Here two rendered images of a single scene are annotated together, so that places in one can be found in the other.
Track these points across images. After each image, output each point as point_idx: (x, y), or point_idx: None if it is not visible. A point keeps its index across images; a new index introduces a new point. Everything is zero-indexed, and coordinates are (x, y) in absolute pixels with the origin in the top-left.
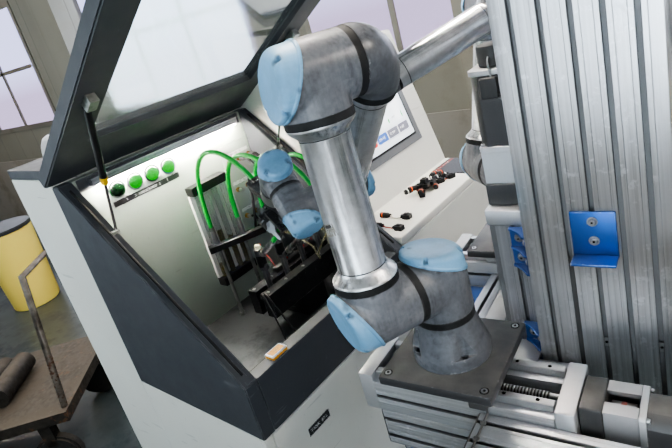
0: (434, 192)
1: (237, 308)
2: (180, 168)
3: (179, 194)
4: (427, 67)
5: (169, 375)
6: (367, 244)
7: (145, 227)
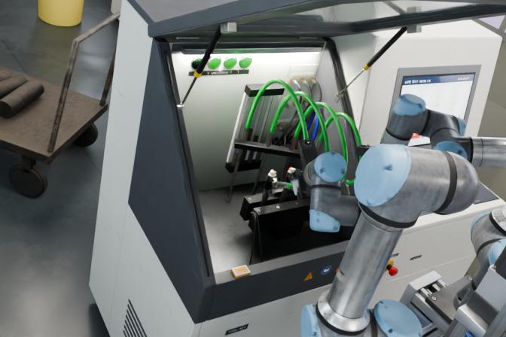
0: None
1: (225, 191)
2: (253, 67)
3: (239, 86)
4: (499, 165)
5: (153, 223)
6: (360, 302)
7: (199, 100)
